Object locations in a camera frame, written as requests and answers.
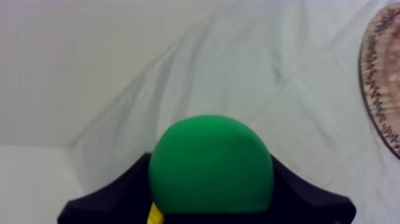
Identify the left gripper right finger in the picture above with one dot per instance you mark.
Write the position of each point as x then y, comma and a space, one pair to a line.
306, 200

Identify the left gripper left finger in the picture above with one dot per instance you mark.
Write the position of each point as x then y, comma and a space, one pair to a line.
115, 197

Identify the green toy pear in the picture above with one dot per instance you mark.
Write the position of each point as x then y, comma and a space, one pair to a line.
211, 165

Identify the yellow toy banana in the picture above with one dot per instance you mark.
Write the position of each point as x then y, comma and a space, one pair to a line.
154, 215

